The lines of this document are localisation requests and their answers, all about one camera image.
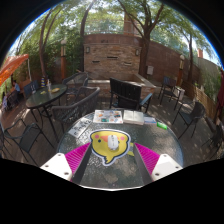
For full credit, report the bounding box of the orange patio umbrella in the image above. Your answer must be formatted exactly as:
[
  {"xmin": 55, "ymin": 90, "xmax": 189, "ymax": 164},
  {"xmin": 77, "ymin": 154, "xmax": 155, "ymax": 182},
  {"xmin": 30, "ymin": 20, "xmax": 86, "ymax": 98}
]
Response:
[{"xmin": 0, "ymin": 53, "xmax": 30, "ymax": 87}]

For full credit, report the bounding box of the person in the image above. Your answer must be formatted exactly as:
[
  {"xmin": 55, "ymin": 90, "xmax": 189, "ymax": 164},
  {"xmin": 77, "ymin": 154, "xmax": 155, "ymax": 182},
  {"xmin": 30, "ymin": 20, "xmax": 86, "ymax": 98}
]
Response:
[{"xmin": 11, "ymin": 79, "xmax": 22, "ymax": 96}]

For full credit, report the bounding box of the illustrated colourful booklet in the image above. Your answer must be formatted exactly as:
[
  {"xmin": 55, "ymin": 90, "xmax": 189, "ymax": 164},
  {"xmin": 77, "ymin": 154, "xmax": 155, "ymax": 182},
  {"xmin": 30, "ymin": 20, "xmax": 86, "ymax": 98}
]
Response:
[{"xmin": 92, "ymin": 109, "xmax": 124, "ymax": 125}]

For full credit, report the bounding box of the yellow chick-shaped mouse pad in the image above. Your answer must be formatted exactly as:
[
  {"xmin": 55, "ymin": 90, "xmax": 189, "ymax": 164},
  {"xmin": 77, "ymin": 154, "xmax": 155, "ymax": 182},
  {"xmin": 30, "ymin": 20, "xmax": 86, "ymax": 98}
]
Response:
[{"xmin": 89, "ymin": 128, "xmax": 132, "ymax": 167}]

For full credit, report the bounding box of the tree with thin trunk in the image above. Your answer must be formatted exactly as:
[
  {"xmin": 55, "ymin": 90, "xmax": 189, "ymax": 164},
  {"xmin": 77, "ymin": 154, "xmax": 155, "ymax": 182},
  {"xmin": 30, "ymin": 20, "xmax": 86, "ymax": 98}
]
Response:
[{"xmin": 176, "ymin": 18, "xmax": 198, "ymax": 84}]

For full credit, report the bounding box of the grey wall utility box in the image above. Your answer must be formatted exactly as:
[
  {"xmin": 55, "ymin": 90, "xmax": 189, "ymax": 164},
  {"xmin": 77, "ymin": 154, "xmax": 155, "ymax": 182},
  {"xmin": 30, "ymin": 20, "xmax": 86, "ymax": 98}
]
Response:
[{"xmin": 145, "ymin": 65, "xmax": 155, "ymax": 76}]

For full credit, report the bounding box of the green wet wipes pack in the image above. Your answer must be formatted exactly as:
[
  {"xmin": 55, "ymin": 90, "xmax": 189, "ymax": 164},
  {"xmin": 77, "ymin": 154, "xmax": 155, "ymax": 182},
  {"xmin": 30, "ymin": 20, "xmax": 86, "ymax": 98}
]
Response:
[{"xmin": 156, "ymin": 121, "xmax": 169, "ymax": 131}]

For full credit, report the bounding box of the dark wicker armchair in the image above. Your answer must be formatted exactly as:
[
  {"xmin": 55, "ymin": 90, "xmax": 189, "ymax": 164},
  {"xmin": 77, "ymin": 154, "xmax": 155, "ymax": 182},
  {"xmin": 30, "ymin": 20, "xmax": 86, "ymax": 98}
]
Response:
[
  {"xmin": 61, "ymin": 71, "xmax": 90, "ymax": 98},
  {"xmin": 50, "ymin": 85, "xmax": 101, "ymax": 134}
]

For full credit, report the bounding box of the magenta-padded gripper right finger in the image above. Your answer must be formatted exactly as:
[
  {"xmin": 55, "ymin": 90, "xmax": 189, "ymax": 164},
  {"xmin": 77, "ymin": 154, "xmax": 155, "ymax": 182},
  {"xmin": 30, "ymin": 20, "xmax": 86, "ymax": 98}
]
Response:
[{"xmin": 132, "ymin": 142, "xmax": 184, "ymax": 186}]

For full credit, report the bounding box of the wooden lamp post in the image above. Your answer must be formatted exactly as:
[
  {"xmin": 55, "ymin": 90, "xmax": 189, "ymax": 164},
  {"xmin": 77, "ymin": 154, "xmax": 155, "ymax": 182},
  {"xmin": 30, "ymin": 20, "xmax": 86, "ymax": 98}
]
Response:
[
  {"xmin": 177, "ymin": 54, "xmax": 185, "ymax": 87},
  {"xmin": 60, "ymin": 37, "xmax": 68, "ymax": 81}
]

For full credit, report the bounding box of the white flat box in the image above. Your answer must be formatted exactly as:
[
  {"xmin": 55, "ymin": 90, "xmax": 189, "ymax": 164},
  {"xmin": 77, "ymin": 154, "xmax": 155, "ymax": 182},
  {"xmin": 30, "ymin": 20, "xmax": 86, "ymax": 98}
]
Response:
[
  {"xmin": 132, "ymin": 110, "xmax": 145, "ymax": 126},
  {"xmin": 123, "ymin": 109, "xmax": 136, "ymax": 124}
]

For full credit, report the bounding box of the white licence plate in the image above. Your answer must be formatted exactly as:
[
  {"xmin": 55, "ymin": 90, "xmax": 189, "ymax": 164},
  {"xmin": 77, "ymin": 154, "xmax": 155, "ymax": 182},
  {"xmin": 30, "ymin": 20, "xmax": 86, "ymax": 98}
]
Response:
[{"xmin": 67, "ymin": 117, "xmax": 93, "ymax": 139}]

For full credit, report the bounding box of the tree with curved trunk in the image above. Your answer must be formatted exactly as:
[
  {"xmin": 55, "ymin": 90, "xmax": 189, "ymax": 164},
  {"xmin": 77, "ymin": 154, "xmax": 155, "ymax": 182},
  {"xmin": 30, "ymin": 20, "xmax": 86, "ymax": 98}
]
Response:
[{"xmin": 79, "ymin": 0, "xmax": 97, "ymax": 73}]

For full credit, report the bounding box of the dark round patio table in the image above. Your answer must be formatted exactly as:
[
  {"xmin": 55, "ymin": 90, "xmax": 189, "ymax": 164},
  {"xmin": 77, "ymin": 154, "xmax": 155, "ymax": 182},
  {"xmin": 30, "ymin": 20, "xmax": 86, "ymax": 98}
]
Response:
[{"xmin": 25, "ymin": 83, "xmax": 69, "ymax": 124}]

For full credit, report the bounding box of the tree with thick trunk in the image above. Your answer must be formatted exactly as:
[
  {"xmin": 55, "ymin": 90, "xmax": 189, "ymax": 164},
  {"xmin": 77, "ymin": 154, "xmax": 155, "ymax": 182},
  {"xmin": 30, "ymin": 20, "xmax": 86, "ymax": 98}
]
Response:
[{"xmin": 116, "ymin": 0, "xmax": 168, "ymax": 78}]

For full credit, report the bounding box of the black metal mesh chair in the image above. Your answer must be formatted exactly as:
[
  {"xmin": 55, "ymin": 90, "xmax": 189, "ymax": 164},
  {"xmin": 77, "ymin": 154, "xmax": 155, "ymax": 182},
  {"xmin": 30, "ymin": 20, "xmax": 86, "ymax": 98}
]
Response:
[
  {"xmin": 0, "ymin": 120, "xmax": 54, "ymax": 161},
  {"xmin": 172, "ymin": 100, "xmax": 207, "ymax": 140}
]

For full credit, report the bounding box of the black metal patio chair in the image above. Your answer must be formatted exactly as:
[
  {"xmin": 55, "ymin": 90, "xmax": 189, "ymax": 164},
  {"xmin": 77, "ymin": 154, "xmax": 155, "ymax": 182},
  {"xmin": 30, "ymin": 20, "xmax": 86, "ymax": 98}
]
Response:
[{"xmin": 157, "ymin": 75, "xmax": 178, "ymax": 101}]

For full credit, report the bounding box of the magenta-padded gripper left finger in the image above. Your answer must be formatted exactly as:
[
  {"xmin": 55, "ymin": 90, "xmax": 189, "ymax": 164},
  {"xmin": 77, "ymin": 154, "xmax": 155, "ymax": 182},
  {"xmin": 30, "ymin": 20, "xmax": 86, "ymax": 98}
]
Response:
[{"xmin": 39, "ymin": 142, "xmax": 93, "ymax": 185}]

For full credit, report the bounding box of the tree with forked trunk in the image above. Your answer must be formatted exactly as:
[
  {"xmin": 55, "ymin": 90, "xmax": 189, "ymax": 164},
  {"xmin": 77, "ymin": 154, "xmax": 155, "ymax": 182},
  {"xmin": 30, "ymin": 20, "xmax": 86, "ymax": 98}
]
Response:
[{"xmin": 38, "ymin": 9, "xmax": 57, "ymax": 79}]

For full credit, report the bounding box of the black wooden slatted chair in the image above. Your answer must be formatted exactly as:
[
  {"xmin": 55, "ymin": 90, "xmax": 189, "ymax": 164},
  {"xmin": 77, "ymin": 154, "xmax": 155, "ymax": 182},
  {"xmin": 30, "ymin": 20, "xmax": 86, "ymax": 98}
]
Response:
[{"xmin": 109, "ymin": 77, "xmax": 154, "ymax": 114}]

